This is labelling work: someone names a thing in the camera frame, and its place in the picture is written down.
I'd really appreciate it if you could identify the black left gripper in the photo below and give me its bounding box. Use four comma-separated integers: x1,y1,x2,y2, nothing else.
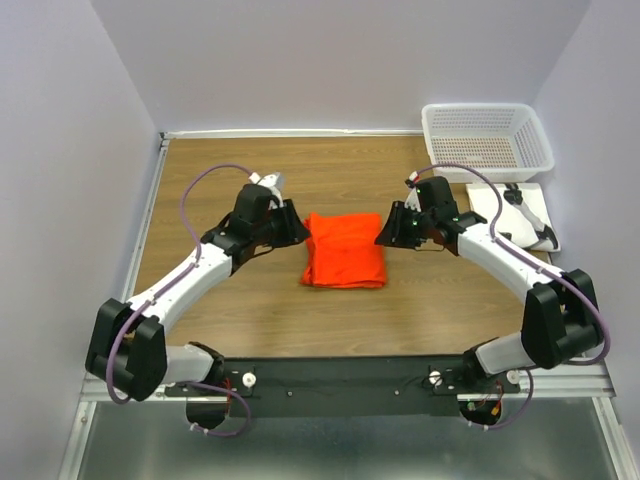
252,198,311,249

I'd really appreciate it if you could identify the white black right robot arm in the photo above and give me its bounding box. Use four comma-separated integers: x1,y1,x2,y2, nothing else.
375,174,606,392

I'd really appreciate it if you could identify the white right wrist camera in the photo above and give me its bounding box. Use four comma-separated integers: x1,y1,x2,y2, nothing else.
404,171,422,212

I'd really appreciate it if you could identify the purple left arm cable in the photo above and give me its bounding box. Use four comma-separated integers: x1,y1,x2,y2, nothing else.
107,163,252,439

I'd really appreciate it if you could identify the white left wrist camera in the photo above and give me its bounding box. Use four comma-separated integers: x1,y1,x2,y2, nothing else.
248,172,284,208

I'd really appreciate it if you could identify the orange t shirt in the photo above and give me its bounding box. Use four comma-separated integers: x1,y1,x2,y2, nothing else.
300,212,387,289

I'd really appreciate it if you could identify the aluminium front frame rail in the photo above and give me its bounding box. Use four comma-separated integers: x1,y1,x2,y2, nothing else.
79,357,616,401

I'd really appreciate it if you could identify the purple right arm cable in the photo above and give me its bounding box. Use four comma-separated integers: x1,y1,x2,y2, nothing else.
405,164,612,431

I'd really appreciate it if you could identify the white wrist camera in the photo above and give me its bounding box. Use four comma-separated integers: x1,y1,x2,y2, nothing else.
404,171,422,212
248,172,284,208

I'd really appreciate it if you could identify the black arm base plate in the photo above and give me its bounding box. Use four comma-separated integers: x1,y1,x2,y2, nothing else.
165,355,520,426

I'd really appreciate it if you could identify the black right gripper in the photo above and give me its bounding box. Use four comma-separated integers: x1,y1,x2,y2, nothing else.
372,200,434,249

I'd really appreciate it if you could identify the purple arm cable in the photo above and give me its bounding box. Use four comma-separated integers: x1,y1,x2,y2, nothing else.
107,163,252,439
405,164,612,431

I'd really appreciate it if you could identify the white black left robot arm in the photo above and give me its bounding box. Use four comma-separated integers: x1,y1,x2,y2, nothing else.
85,173,309,401

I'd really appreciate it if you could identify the white plastic mesh basket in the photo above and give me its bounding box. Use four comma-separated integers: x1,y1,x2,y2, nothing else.
421,103,555,183

